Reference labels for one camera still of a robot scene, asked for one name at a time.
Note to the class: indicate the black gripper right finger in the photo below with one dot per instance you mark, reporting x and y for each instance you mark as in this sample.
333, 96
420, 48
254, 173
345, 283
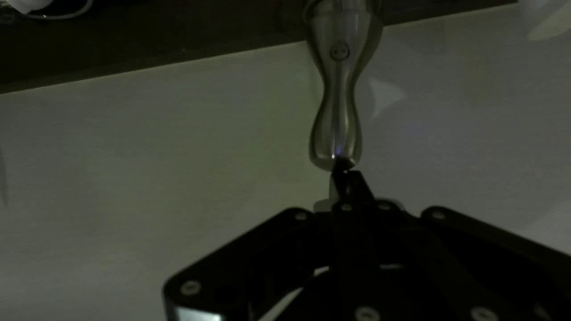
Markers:
476, 250

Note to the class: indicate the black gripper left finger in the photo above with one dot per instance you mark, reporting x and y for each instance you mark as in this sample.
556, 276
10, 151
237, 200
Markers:
256, 250

